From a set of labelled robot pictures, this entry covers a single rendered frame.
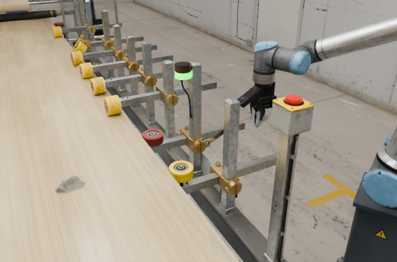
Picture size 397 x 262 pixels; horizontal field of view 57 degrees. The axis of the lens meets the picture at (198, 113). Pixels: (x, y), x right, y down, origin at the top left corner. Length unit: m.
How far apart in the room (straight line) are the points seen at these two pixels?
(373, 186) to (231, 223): 0.51
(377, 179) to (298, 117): 0.61
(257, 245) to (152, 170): 0.40
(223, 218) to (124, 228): 0.43
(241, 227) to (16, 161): 0.78
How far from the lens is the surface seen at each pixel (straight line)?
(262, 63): 1.48
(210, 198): 1.38
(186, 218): 1.00
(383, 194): 1.44
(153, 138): 1.35
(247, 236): 1.25
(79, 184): 1.16
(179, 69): 1.26
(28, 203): 1.15
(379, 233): 1.73
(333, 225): 2.45
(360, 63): 4.24
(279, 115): 0.88
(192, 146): 1.39
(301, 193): 2.64
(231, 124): 1.13
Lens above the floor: 1.57
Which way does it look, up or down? 26 degrees down
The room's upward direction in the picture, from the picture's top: straight up
